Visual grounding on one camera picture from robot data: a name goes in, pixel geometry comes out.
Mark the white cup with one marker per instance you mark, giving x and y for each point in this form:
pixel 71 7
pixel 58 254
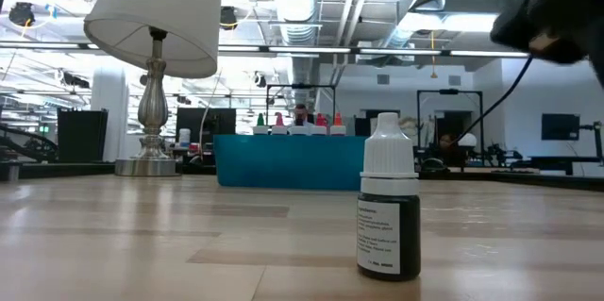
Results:
pixel 184 137

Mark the large red food colouring bottle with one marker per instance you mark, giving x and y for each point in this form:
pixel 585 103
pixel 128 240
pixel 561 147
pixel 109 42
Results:
pixel 321 124

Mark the black aluminium table frame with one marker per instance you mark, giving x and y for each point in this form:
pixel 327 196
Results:
pixel 542 180

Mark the blue plastic tray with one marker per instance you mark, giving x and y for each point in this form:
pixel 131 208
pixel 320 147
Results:
pixel 288 162

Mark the black dome-shaped object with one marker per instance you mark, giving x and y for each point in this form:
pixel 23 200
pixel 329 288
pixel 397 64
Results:
pixel 431 165

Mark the black wall screen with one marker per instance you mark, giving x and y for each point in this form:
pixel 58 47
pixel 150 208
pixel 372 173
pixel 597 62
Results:
pixel 560 126

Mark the small white-capped dropper bottle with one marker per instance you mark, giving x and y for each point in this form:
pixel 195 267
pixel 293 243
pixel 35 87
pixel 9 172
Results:
pixel 408 235

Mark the black table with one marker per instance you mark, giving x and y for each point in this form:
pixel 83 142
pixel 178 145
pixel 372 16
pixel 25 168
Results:
pixel 566 159

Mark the black monitor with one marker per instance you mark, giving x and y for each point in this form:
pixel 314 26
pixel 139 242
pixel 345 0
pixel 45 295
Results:
pixel 207 122

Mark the black rectangular panel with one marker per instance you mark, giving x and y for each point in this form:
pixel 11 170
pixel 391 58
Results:
pixel 82 136

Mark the long ceiling light strip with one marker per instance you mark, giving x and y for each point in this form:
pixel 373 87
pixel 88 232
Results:
pixel 401 51
pixel 491 53
pixel 307 49

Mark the black ceiling speaker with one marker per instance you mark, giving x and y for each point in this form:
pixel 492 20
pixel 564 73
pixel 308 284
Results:
pixel 228 18
pixel 21 14

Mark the large orange food colouring bottle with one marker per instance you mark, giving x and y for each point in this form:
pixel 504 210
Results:
pixel 338 124

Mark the person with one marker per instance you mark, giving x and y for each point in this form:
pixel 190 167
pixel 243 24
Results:
pixel 300 111
pixel 446 141

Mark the black frame rig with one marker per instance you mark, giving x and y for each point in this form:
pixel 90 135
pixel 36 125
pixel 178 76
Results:
pixel 302 86
pixel 448 91

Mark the white shade table lamp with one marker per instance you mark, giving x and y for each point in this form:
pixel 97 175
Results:
pixel 160 8

